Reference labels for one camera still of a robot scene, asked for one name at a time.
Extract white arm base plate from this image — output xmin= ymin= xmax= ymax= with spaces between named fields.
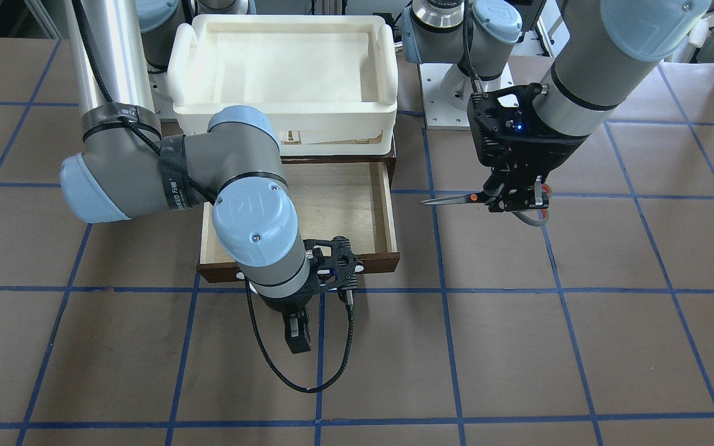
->
xmin=418 ymin=63 xmax=473 ymax=131

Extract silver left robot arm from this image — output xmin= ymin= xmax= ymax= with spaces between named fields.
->
xmin=400 ymin=1 xmax=714 ymax=221

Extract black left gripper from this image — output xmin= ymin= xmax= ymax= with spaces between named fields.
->
xmin=467 ymin=84 xmax=587 ymax=196

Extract light wooden drawer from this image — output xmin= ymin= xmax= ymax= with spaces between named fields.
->
xmin=196 ymin=160 xmax=401 ymax=284

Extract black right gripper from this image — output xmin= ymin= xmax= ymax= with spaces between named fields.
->
xmin=258 ymin=286 xmax=317 ymax=354

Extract white plastic tray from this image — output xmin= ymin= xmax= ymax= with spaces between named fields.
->
xmin=167 ymin=14 xmax=399 ymax=156

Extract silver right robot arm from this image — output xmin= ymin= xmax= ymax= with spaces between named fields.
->
xmin=60 ymin=1 xmax=315 ymax=353

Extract orange grey scissors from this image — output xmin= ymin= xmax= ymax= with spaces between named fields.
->
xmin=420 ymin=178 xmax=552 ymax=227

